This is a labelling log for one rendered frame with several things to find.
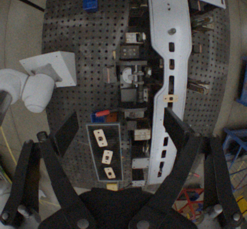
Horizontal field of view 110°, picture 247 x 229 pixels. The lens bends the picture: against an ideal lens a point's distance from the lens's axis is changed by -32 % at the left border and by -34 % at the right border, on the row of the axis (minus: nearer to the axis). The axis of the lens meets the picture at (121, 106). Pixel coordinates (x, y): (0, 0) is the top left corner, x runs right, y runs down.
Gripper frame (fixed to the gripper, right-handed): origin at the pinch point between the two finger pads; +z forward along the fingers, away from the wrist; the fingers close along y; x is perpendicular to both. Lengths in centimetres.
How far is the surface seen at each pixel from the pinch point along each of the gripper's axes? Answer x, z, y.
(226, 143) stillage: -127, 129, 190
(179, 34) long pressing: 22, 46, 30
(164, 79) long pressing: -1, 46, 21
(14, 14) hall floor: 116, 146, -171
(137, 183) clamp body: -69, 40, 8
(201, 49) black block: 16, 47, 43
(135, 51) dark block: 11.6, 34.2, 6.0
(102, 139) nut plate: -22.5, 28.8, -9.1
